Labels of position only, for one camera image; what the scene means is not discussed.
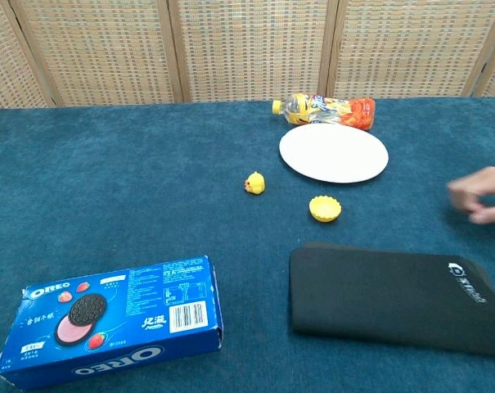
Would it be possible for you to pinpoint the white round plate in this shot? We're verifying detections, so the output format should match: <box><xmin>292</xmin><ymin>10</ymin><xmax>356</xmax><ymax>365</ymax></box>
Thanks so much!
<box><xmin>278</xmin><ymin>123</ymin><xmax>390</xmax><ymax>184</ymax></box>

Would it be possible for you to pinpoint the blue Oreo cookie box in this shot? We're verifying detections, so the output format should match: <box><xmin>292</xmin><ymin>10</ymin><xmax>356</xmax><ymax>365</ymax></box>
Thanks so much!
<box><xmin>0</xmin><ymin>255</ymin><xmax>225</xmax><ymax>391</ymax></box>

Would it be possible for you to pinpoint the plastic bottle with yellow cap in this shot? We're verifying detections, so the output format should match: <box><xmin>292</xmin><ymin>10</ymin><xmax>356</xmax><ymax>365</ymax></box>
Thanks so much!
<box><xmin>271</xmin><ymin>93</ymin><xmax>376</xmax><ymax>131</ymax></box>

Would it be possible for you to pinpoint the yellow rubber duck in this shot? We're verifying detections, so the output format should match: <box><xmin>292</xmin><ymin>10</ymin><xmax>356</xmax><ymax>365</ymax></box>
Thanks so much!
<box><xmin>243</xmin><ymin>171</ymin><xmax>267</xmax><ymax>195</ymax></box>

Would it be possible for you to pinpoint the bare human hand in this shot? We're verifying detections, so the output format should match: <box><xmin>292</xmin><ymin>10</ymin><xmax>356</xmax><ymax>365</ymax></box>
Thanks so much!
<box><xmin>446</xmin><ymin>165</ymin><xmax>495</xmax><ymax>225</ymax></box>

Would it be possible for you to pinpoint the blue velvet tablecloth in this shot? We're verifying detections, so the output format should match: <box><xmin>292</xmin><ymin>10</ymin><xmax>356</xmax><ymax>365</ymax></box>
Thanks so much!
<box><xmin>0</xmin><ymin>96</ymin><xmax>495</xmax><ymax>393</ymax></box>

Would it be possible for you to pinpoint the black foam pad with logo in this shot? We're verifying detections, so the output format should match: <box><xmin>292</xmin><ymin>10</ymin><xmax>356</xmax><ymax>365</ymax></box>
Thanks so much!
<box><xmin>288</xmin><ymin>242</ymin><xmax>495</xmax><ymax>359</ymax></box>

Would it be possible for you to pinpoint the yellow fluted silicone cup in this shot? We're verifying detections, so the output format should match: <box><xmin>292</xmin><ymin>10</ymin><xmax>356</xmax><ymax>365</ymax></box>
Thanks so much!
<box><xmin>308</xmin><ymin>195</ymin><xmax>343</xmax><ymax>224</ymax></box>

